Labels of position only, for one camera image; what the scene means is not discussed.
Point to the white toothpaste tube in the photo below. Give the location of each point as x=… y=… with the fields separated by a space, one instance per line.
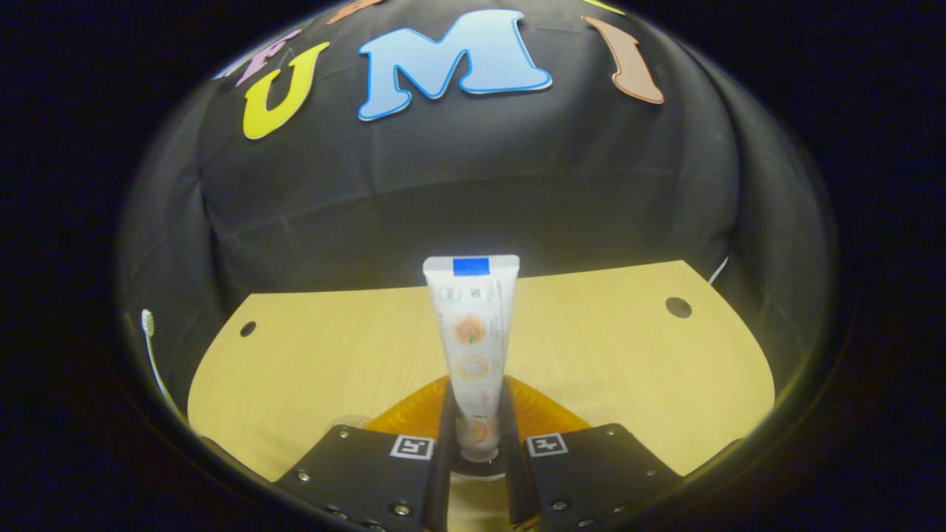
x=473 y=347

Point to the light wooden desktop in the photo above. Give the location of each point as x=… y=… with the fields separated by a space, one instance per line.
x=628 y=369

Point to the black backdrop cloth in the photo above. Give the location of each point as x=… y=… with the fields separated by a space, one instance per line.
x=473 y=185

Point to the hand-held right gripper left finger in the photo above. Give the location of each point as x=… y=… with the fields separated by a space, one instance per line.
x=442 y=473

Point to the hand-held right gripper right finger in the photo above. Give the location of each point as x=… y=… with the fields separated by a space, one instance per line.
x=515 y=480

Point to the pale green toothbrush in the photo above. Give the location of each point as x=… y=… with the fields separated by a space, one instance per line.
x=148 y=323

